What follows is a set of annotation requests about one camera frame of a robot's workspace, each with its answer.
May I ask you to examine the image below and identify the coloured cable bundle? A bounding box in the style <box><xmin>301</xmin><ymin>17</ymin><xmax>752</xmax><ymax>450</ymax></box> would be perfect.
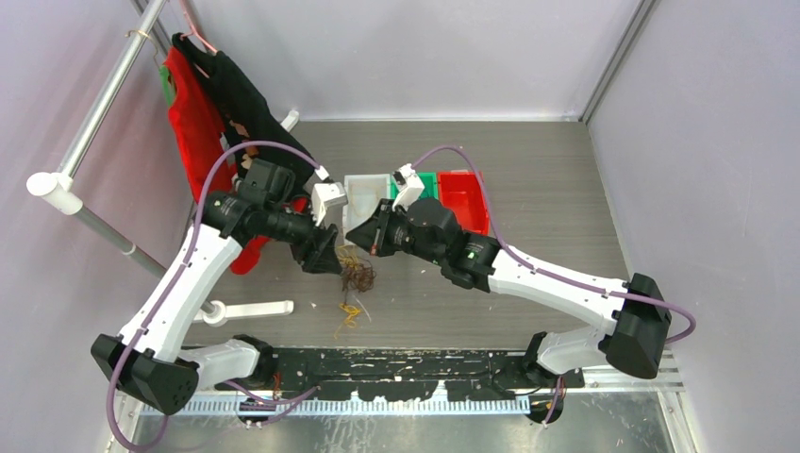
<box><xmin>337</xmin><ymin>246</ymin><xmax>377</xmax><ymax>308</ymax></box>

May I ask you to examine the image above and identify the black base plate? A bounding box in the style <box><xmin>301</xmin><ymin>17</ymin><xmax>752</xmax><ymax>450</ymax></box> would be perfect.
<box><xmin>245</xmin><ymin>347</ymin><xmax>555</xmax><ymax>402</ymax></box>

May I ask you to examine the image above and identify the red shirt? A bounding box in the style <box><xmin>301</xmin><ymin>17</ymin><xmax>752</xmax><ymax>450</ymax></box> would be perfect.
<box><xmin>163</xmin><ymin>46</ymin><xmax>308</xmax><ymax>275</ymax></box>

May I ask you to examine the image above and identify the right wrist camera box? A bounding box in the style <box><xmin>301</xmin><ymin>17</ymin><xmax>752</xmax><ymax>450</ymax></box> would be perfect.
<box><xmin>392</xmin><ymin>163</ymin><xmax>425</xmax><ymax>210</ymax></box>

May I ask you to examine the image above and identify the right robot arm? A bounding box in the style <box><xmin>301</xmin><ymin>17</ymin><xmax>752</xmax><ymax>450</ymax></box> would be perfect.
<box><xmin>345</xmin><ymin>198</ymin><xmax>672</xmax><ymax>388</ymax></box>

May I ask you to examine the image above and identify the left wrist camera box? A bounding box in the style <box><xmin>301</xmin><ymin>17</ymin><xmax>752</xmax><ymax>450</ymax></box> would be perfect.
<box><xmin>311</xmin><ymin>182</ymin><xmax>347</xmax><ymax>227</ymax></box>

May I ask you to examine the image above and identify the green plastic bin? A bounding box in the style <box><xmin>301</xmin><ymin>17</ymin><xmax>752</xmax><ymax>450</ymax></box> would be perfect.
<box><xmin>390</xmin><ymin>172</ymin><xmax>440</xmax><ymax>199</ymax></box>

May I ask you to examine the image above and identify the white plastic bin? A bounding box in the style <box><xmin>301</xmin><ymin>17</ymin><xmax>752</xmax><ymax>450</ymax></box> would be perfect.
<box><xmin>342</xmin><ymin>174</ymin><xmax>391</xmax><ymax>235</ymax></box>

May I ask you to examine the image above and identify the red plastic bin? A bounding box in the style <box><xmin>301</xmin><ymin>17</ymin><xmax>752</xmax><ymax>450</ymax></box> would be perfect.
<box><xmin>437</xmin><ymin>171</ymin><xmax>490</xmax><ymax>235</ymax></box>

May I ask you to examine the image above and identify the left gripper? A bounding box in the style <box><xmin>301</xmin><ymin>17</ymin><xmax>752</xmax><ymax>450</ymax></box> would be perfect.
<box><xmin>263</xmin><ymin>199</ymin><xmax>342</xmax><ymax>273</ymax></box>

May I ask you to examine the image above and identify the metal clothes rack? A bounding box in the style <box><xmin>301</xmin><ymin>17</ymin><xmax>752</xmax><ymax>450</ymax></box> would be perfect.
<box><xmin>26</xmin><ymin>0</ymin><xmax>294</xmax><ymax>327</ymax></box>

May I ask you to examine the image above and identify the black shirt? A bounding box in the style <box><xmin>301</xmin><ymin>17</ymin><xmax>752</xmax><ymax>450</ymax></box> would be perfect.
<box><xmin>172</xmin><ymin>33</ymin><xmax>314</xmax><ymax>196</ymax></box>

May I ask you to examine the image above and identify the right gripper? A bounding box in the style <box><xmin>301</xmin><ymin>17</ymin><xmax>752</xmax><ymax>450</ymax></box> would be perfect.
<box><xmin>346</xmin><ymin>199</ymin><xmax>445</xmax><ymax>267</ymax></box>

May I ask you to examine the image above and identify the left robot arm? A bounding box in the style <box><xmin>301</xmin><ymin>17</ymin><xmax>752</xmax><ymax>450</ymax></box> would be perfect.
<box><xmin>91</xmin><ymin>159</ymin><xmax>346</xmax><ymax>415</ymax></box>

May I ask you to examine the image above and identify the green hanger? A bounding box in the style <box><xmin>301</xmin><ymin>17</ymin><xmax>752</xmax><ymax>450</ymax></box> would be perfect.
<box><xmin>158</xmin><ymin>65</ymin><xmax>175</xmax><ymax>107</ymax></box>

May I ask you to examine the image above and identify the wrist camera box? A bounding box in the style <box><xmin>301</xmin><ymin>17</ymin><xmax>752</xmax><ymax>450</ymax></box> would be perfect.
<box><xmin>392</xmin><ymin>163</ymin><xmax>425</xmax><ymax>210</ymax></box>
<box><xmin>311</xmin><ymin>182</ymin><xmax>347</xmax><ymax>227</ymax></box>

